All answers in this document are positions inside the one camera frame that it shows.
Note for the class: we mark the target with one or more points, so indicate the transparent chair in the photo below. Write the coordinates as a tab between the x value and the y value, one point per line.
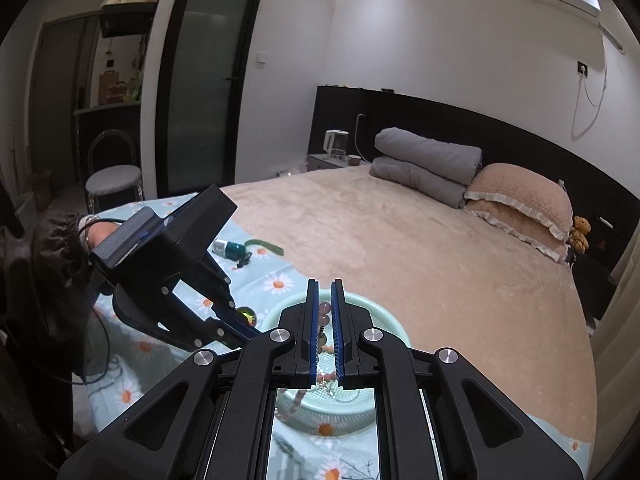
107	142

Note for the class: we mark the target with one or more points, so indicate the person's left forearm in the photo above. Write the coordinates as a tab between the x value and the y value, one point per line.
45	270

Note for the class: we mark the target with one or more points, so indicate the white small appliance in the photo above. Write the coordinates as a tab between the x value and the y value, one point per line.
336	142

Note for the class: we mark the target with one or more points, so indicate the blue daisy print cloth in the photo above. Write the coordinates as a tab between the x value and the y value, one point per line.
260	265

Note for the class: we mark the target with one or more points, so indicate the green plastic mesh basket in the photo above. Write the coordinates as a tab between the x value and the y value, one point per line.
350	410

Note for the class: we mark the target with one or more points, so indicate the black framed glass door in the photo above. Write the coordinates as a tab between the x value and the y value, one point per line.
210	75

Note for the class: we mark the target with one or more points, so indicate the iridescent round gem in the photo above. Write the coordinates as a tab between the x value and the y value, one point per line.
247	316

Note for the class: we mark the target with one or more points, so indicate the pink ruffled pillow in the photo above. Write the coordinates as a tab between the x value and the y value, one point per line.
530	240
520	190

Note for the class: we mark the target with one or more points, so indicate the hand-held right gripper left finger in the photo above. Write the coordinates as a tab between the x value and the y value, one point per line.
240	410

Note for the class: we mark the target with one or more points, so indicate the grey folded quilt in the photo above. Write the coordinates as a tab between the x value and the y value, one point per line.
425	160

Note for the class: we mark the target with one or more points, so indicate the grey round stool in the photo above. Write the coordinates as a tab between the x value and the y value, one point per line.
112	180

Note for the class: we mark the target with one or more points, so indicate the black nightstand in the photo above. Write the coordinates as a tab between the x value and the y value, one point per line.
592	285

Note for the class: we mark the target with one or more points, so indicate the cream curtain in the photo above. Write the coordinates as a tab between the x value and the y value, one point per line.
620	300

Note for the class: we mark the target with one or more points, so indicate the brown cup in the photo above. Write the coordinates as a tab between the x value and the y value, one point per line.
354	160

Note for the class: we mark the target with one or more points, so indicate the black headboard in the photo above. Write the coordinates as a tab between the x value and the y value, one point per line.
450	120

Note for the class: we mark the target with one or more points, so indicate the grey nightstand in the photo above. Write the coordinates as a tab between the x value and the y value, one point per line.
325	164

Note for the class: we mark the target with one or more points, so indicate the beige bed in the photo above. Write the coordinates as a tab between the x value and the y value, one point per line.
400	260

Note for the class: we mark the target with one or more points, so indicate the wall socket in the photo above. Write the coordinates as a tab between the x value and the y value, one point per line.
583	68

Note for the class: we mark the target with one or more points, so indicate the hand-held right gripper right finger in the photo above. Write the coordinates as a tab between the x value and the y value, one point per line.
410	410

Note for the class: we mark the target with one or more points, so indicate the black wall shelf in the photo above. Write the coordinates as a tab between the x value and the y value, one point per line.
125	17

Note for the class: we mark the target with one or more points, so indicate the brown teddy bear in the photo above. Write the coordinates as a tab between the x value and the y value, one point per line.
580	232

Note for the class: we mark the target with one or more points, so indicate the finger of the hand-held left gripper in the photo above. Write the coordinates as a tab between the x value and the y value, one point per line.
215	285
240	327

